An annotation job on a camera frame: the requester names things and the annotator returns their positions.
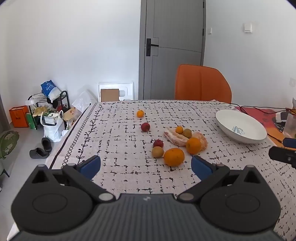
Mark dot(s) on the ribbed clear glass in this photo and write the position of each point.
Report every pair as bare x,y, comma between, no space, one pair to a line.
290,126

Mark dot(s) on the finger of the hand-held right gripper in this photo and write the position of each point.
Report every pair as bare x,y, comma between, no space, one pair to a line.
290,142
281,154

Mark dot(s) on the brown kiwi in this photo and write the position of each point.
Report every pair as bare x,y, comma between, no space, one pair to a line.
187,133
157,152

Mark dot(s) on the small red plum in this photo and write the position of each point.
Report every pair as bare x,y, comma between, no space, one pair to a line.
145,127
158,143

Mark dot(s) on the green round cushion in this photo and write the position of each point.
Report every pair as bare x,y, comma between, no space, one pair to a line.
8,143

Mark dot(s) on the white grey charger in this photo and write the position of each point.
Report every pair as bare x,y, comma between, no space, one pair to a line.
280,116

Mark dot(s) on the clear plastic bag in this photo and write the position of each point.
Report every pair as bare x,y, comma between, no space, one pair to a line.
82,100

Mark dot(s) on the white plastic shopping bag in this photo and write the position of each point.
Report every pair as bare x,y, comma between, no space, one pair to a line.
52,129

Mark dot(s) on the grey door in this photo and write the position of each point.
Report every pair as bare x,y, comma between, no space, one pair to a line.
175,34

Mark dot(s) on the brown paper bag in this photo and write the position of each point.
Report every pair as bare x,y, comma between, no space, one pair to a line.
71,114

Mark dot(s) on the white light switch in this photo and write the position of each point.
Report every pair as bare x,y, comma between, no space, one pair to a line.
248,27

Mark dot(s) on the small orange kumquat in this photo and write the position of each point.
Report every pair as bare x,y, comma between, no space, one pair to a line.
140,113

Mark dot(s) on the large orange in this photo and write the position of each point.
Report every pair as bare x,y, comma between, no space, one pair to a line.
174,157

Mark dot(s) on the yellow slippers pair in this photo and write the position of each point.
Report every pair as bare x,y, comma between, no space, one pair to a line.
40,111

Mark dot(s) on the orange chair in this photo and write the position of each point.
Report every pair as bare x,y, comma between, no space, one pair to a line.
202,83

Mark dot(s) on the black white printed tablecloth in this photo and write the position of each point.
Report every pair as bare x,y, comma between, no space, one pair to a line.
129,139

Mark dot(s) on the white wall socket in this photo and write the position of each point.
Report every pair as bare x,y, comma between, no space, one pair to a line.
293,82

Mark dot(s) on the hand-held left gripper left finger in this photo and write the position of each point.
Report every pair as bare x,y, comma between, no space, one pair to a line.
91,165

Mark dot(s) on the orange box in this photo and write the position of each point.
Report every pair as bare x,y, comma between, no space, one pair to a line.
18,117

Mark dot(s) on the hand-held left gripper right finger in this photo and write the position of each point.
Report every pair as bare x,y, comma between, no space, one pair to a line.
201,166

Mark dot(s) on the brown cardboard sheet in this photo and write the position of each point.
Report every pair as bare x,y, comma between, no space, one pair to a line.
109,95

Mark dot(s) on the red orange printed mat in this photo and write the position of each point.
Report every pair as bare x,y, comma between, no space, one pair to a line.
261,114

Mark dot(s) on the small orange tangerine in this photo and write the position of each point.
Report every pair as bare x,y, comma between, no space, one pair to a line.
179,129

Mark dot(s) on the black slipper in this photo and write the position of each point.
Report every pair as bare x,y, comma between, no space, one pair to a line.
38,153
47,143

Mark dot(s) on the peeled orange segment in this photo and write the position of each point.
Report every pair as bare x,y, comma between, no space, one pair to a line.
202,138

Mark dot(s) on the green carton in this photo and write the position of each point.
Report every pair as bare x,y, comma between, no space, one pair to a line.
31,121

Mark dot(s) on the peeled pomelo piece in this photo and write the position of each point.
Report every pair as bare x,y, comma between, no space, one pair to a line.
174,138

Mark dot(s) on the white plate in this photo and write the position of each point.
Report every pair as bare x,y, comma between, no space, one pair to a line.
245,122

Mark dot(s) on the blue white bag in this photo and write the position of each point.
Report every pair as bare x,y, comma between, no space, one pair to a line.
49,89

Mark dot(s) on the black shoe rack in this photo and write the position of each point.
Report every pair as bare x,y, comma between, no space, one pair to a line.
64,97

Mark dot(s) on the white foam packaging frame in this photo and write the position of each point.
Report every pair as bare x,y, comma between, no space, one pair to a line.
126,87

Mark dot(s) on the medium orange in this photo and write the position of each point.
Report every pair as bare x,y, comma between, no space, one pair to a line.
193,145

